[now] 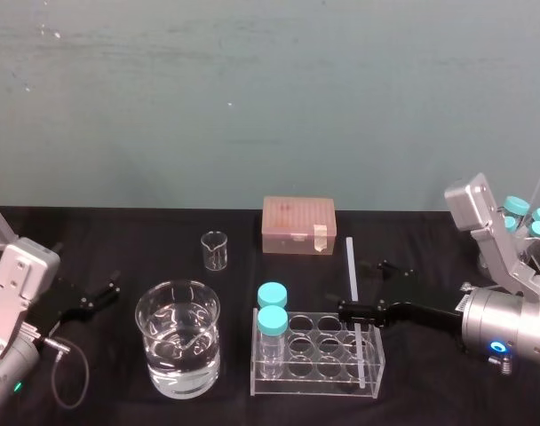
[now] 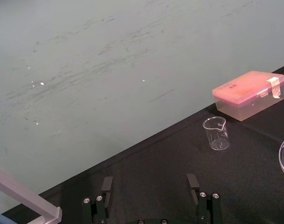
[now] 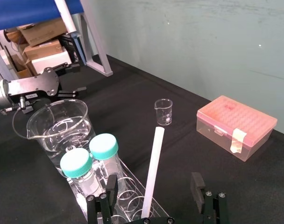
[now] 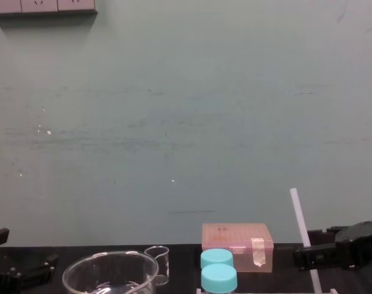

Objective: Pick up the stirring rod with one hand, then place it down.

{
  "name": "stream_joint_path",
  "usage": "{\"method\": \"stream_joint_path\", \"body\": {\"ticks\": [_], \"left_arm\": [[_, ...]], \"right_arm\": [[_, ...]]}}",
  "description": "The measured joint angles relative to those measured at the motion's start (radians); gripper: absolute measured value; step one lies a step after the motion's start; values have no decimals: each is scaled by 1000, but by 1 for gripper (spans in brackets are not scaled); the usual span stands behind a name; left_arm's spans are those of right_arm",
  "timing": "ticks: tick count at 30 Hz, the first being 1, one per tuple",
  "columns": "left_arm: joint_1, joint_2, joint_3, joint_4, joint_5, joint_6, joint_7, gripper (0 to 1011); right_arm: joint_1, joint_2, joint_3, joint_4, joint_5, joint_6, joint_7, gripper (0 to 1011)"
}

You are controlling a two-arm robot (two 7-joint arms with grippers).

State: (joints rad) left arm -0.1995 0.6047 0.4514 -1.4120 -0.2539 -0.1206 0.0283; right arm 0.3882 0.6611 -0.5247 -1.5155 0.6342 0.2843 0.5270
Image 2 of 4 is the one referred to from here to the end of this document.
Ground white tape strip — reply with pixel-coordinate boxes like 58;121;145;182
267;76;281;99

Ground pink translucent plastic box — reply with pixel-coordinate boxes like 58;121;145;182
212;70;284;122

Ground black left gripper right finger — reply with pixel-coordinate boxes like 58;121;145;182
186;173;222;224

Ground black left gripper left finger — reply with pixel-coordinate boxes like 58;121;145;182
82;176;114;224

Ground black table cloth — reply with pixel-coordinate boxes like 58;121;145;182
1;62;284;224

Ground small clear glass beaker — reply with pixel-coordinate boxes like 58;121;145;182
202;116;231;151

